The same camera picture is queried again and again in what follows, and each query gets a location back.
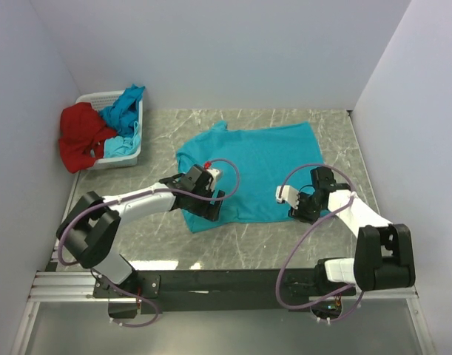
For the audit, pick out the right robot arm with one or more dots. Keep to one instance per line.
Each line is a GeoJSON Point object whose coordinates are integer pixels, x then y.
{"type": "Point", "coordinates": [383, 258]}

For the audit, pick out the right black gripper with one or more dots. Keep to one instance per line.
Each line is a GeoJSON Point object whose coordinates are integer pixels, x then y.
{"type": "Point", "coordinates": [300, 214]}

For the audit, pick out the red t shirt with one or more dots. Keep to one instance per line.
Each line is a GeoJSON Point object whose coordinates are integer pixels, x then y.
{"type": "Point", "coordinates": [83, 134]}

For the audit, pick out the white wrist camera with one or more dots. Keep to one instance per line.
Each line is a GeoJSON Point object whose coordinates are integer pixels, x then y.
{"type": "Point", "coordinates": [216, 174]}
{"type": "Point", "coordinates": [287, 194]}

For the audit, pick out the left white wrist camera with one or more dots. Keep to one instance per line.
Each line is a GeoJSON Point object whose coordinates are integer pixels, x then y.
{"type": "Point", "coordinates": [216, 174]}

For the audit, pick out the black mounting beam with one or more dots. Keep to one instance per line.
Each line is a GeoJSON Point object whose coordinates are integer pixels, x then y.
{"type": "Point", "coordinates": [230, 290]}

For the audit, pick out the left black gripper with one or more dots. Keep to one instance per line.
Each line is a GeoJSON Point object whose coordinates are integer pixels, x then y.
{"type": "Point", "coordinates": [209, 211]}

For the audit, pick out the aluminium rail frame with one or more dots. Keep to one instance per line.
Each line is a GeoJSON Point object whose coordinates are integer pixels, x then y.
{"type": "Point", "coordinates": [63, 317]}

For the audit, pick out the teal t shirt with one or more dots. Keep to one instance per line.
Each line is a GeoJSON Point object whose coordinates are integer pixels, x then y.
{"type": "Point", "coordinates": [123, 117]}
{"type": "Point", "coordinates": [254, 163]}

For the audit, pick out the white laundry basket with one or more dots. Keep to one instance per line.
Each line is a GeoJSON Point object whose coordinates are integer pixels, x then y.
{"type": "Point", "coordinates": [100, 100]}

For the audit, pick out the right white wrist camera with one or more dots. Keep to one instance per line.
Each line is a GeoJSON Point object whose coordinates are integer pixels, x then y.
{"type": "Point", "coordinates": [287, 194]}

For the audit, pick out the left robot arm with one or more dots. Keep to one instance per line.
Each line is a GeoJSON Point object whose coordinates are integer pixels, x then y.
{"type": "Point", "coordinates": [89, 230]}

